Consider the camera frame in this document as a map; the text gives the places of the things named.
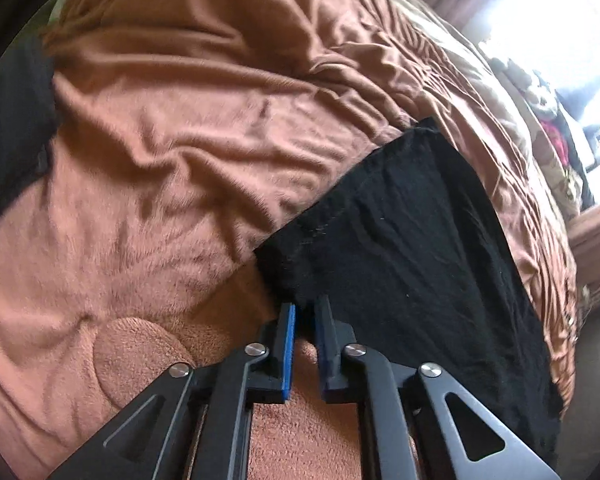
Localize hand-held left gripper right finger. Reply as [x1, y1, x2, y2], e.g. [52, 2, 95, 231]
[314, 295, 563, 480]

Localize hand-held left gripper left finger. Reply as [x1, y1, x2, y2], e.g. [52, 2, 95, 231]
[45, 302, 301, 480]

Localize black pants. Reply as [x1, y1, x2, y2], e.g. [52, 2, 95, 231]
[254, 117, 566, 466]

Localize brown fleece blanket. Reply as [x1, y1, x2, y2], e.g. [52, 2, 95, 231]
[0, 0, 600, 480]

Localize floral printed cloth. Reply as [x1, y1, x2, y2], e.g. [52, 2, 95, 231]
[500, 57, 593, 211]

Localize beige quilt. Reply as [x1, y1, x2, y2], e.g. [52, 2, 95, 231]
[385, 0, 596, 241]

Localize dark cloth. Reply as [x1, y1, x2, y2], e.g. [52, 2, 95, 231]
[0, 40, 58, 241]

